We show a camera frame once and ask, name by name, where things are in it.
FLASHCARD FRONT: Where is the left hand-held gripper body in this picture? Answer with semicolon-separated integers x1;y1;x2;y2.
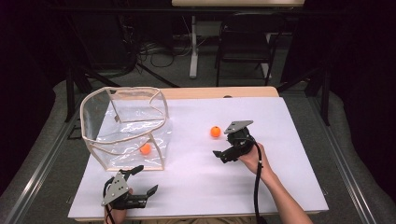
101;170;149;210

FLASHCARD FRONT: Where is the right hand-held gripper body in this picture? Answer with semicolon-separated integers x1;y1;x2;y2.
223;119;260;161

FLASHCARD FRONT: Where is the clear plastic bag beige trim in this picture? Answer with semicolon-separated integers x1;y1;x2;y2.
79;86;173;172

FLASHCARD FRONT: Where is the person's right hand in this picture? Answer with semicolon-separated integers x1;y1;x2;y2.
237;142;271;183

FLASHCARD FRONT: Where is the person's left hand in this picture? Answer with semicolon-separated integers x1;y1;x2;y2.
104;187;134;224

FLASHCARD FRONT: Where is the black metal stand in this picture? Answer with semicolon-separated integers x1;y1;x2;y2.
64;63;104;123
276;66;332;127

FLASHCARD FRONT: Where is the black chair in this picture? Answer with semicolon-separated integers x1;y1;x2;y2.
214;12;286;88

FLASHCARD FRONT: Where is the desk with white legs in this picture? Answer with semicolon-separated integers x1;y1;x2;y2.
171;0;305;79

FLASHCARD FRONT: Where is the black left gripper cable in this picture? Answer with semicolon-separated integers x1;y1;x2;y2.
103;176;116;224

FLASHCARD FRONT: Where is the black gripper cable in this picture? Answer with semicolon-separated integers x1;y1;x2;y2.
103;176;116;224
236;135;269;224

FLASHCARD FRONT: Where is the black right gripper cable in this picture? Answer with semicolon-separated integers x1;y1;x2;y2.
236;135;269;224

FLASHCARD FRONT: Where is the aluminium rail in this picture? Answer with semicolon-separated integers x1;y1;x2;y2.
309;92;378;224
0;110;82;224

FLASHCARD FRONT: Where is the tangle of floor cables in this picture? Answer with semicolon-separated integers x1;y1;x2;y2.
136;36;194;69

